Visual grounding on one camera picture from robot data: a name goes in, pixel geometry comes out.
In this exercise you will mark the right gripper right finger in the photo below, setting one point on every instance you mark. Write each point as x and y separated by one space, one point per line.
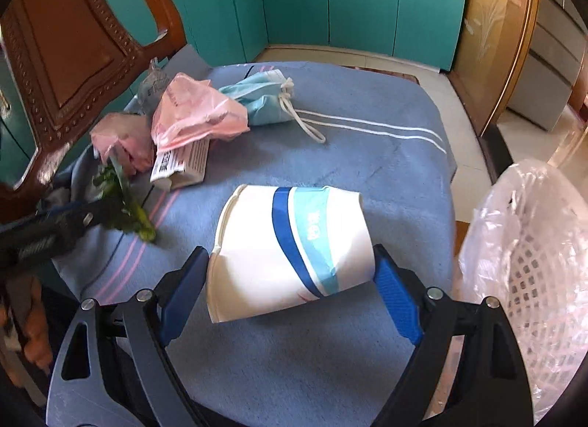
428 324

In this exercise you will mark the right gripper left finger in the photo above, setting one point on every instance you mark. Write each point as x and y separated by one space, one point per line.
154 317

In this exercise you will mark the green leafy vegetable scrap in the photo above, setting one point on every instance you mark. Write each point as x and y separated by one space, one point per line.
125 213

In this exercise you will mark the white blue paper cup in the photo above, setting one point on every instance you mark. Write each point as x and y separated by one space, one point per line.
279 247

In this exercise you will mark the pale pink plastic bag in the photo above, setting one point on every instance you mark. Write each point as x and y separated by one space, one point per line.
126 137

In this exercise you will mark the pink printed plastic bag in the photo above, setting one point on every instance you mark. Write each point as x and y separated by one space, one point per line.
191 110

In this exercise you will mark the blue surgical face mask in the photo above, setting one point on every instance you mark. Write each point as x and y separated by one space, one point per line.
268 99

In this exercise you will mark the teal kitchen cabinets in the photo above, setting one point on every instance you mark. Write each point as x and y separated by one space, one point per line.
226 32

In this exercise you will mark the person's left hand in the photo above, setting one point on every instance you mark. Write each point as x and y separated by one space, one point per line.
35 328

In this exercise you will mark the blue striped table cloth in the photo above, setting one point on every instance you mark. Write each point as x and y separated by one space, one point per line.
292 330

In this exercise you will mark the clear plastic bin liner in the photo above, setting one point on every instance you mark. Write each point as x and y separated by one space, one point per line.
505 247

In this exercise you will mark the white medicine box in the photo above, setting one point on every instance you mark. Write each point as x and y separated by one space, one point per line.
181 167

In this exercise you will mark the brown wooden chair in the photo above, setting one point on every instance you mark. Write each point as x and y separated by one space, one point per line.
70 59

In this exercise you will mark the clear blue plastic wrapper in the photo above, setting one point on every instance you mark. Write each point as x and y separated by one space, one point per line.
152 88

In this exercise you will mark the wooden glass sliding door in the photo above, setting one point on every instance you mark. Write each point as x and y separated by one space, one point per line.
492 49

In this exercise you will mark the silver refrigerator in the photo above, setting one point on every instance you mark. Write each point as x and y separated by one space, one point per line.
552 65

